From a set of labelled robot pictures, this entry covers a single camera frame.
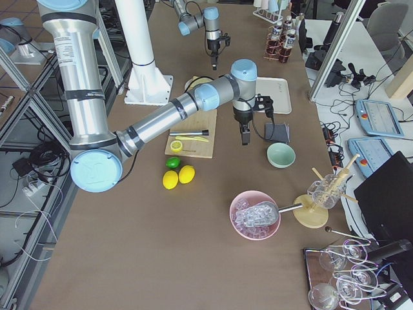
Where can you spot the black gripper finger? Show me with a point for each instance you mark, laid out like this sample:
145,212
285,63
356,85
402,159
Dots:
214,62
245,134

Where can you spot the wine glass two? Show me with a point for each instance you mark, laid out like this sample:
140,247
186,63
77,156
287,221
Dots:
348,290

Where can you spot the white cup rack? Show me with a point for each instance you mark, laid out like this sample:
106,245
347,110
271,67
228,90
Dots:
270,10

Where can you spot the whole lemon two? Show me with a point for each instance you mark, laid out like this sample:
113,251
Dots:
170,179

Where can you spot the yellow plastic knife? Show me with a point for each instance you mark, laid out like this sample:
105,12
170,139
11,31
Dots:
190,138

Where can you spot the wine glass one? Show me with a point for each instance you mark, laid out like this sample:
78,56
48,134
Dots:
323,296

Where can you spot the metal ice scoop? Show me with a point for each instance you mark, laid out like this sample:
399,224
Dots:
263,214

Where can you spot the cream rabbit tray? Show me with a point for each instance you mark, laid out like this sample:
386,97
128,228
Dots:
277,90

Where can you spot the wooden mug tree stand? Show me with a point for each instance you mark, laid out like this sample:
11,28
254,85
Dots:
312,215

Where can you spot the blue teach pendant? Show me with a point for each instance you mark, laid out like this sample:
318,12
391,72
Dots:
377,118
373,151

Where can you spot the copper wire bottle rack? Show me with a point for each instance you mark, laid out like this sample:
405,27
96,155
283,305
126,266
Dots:
272,53

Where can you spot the green spread bread slice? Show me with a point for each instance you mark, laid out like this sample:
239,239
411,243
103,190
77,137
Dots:
199,81

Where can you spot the blue teach pendant near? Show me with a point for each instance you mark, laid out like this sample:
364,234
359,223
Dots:
373,151

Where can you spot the tea bottle one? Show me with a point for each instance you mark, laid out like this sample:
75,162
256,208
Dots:
275,34

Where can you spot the white round plate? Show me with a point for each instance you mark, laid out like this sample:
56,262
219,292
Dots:
187,84

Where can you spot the mint green bowl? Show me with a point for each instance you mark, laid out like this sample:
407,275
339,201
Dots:
280,155

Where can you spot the grey office chair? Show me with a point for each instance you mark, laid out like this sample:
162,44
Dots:
383,27

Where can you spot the wine glass three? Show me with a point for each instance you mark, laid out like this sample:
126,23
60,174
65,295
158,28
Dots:
354,251

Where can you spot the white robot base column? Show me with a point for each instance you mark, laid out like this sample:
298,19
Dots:
146,85

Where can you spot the whole lemon one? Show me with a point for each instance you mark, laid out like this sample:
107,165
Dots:
186,174

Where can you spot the aluminium frame post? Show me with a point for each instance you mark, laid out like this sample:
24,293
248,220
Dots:
323,60

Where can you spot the wine glass rack tray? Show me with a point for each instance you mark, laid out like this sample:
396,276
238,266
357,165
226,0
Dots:
327,265

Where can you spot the green lime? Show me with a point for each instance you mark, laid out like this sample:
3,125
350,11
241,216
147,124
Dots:
173,162

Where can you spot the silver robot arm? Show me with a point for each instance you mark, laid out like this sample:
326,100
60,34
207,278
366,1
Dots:
192,18
98,153

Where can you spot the blue teach pendant far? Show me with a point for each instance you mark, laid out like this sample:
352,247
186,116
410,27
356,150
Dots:
377,118

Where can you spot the tea bottle two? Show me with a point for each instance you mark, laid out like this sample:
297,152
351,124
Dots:
287,24

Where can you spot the wooden cutting board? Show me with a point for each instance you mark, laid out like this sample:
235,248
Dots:
200,121

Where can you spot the black monitor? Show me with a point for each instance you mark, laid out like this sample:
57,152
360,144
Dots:
385,200

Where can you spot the grey folded cloth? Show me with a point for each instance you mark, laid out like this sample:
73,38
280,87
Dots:
277,133

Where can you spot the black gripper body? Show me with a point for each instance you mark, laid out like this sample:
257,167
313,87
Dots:
241,117
212,45

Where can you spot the pink ice bowl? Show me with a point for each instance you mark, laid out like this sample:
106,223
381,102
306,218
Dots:
247,199

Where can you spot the tea bottle three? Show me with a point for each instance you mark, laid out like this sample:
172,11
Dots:
287,46

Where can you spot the lemon half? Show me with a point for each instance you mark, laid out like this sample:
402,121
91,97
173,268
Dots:
176,146

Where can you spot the glass mug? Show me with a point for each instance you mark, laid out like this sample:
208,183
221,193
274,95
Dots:
327,192

